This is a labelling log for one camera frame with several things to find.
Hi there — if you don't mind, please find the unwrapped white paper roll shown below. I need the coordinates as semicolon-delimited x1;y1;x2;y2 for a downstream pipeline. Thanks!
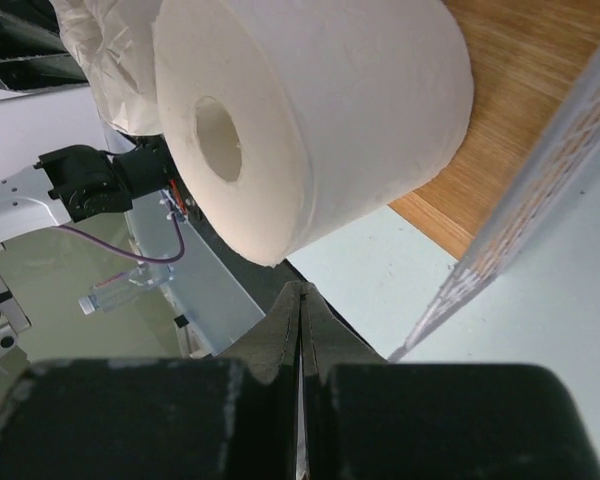
154;1;474;266

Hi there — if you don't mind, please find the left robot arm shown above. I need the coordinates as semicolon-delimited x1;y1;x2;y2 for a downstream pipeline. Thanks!
0;1;177;243

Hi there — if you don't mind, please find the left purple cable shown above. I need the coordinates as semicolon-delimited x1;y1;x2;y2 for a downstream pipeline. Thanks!
57;219;186;266

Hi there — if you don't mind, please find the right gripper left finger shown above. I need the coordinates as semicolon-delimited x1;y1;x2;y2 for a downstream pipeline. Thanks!
0;282;301;479

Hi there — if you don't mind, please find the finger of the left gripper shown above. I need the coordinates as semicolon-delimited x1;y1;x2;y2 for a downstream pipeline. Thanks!
0;1;88;93

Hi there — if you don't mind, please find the white wire wooden shelf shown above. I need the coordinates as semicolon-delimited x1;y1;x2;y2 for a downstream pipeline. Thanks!
391;1;600;362

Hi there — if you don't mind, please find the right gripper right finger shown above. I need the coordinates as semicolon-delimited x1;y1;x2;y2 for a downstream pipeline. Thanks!
300;283;600;479

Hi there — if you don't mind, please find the clear plastic water bottle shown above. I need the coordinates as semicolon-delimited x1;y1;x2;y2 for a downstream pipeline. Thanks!
78;263;174;315

